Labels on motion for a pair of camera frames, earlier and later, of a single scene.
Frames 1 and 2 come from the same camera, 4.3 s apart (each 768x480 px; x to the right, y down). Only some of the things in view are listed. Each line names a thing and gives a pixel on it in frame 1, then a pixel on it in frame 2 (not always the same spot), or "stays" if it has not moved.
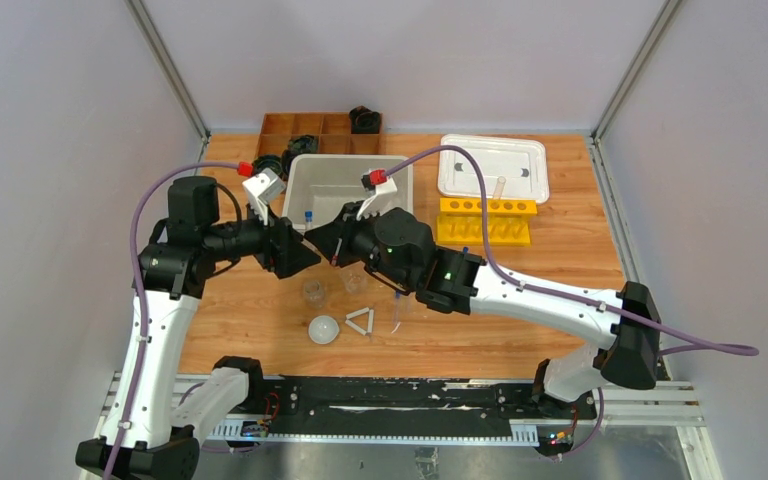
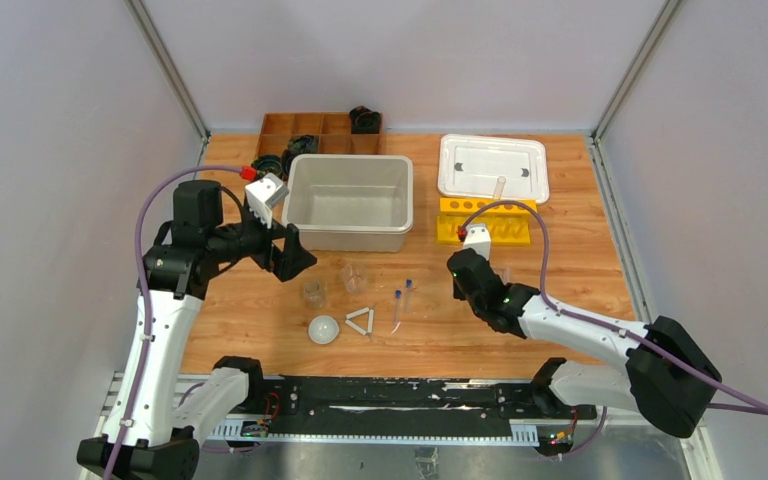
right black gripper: (335, 239) → (458, 292)
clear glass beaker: (355, 280) stays
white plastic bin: (322, 184) stays
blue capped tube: (396, 307) stays
